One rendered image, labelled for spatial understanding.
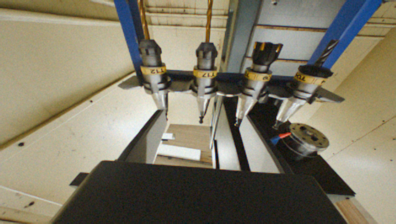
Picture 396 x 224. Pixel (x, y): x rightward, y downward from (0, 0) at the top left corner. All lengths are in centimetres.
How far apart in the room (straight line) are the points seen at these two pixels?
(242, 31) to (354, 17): 57
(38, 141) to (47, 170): 10
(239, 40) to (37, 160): 103
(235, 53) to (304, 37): 39
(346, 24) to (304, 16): 59
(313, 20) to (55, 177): 136
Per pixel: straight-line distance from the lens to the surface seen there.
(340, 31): 38
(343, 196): 79
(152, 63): 24
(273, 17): 88
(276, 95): 28
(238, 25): 85
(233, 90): 24
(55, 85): 59
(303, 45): 99
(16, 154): 57
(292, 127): 71
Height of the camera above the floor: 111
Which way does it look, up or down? 38 degrees up
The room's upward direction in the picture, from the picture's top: 177 degrees counter-clockwise
